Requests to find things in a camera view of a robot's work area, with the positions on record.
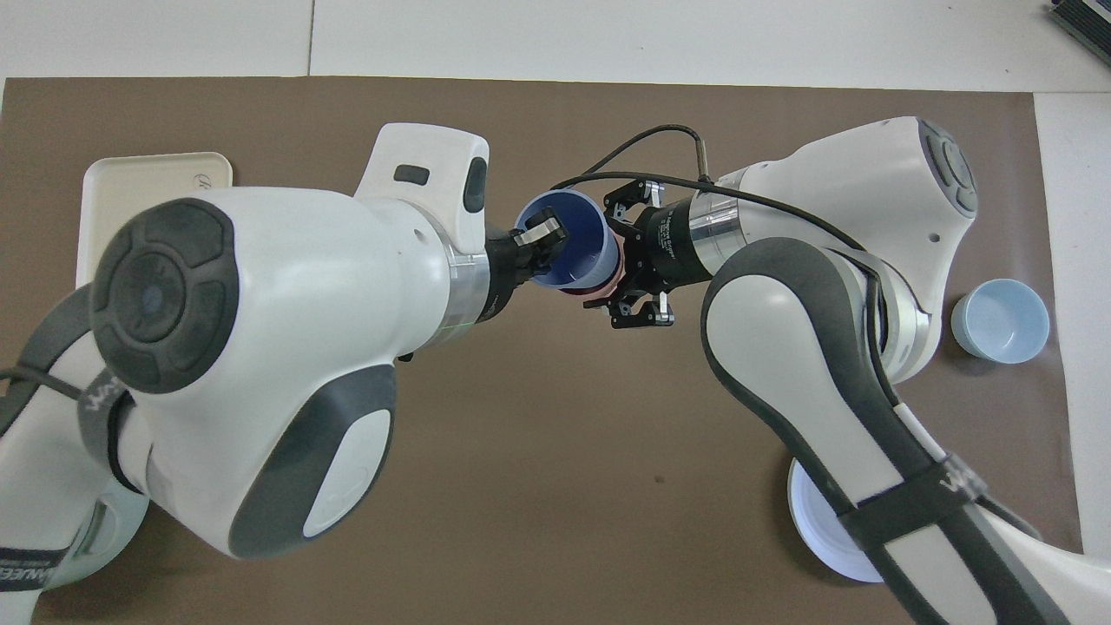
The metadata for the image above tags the light blue bowl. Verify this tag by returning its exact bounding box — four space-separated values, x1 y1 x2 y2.
950 278 1051 365

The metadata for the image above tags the pink cup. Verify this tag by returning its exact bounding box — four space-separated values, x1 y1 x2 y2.
559 233 625 299

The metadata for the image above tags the blue plate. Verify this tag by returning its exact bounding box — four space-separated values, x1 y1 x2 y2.
786 455 887 584

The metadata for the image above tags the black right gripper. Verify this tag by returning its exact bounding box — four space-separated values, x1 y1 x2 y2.
582 177 697 332

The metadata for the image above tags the blue cup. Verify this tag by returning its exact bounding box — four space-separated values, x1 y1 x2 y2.
513 190 620 293

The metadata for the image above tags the grey ribbed device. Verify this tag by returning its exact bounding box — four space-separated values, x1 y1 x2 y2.
1047 0 1111 56

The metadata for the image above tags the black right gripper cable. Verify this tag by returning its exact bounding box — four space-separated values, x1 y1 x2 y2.
549 125 870 254

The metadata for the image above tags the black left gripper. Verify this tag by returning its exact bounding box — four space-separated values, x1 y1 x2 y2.
480 214 571 324

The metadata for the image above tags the cream rabbit print tray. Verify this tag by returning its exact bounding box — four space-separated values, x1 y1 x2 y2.
76 151 234 289

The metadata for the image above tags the brown table mat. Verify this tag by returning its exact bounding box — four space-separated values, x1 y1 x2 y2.
0 76 1091 625

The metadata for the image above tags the pale green electric pot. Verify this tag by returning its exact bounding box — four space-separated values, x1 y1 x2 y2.
33 484 151 593

